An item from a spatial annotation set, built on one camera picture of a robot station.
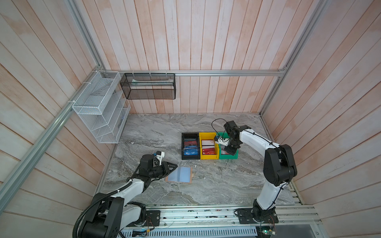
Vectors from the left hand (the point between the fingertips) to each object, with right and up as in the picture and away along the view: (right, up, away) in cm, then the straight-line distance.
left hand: (176, 169), depth 83 cm
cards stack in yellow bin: (+20, +10, +16) cm, 28 cm away
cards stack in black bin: (+8, +10, +15) cm, 20 cm away
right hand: (+34, +11, +11) cm, 37 cm away
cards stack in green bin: (+28, +9, +7) cm, 30 cm away
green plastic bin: (+27, +20, -4) cm, 34 cm away
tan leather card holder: (+2, -5, +5) cm, 7 cm away
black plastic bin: (+8, +18, +18) cm, 27 cm away
